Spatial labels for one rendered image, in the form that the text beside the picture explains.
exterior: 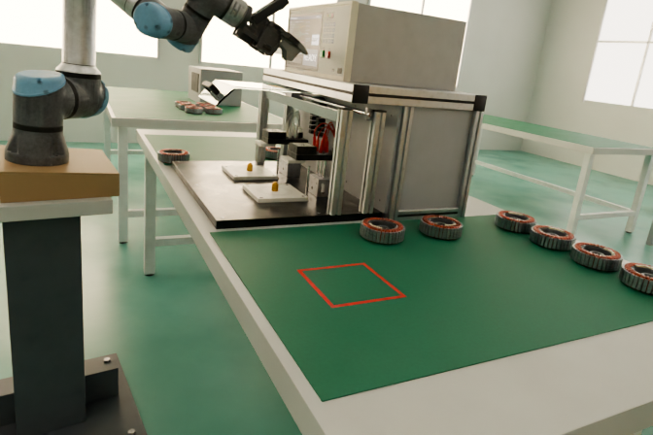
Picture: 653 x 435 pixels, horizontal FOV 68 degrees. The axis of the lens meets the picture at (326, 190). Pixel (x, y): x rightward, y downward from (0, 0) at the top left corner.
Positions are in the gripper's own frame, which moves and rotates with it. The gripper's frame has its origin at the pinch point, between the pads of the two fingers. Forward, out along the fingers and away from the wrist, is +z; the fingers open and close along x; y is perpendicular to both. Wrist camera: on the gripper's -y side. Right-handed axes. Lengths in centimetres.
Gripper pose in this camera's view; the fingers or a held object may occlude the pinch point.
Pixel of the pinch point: (304, 50)
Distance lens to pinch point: 144.2
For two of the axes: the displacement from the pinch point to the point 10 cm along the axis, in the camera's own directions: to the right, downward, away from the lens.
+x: 4.4, 2.8, -8.5
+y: -4.7, 8.8, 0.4
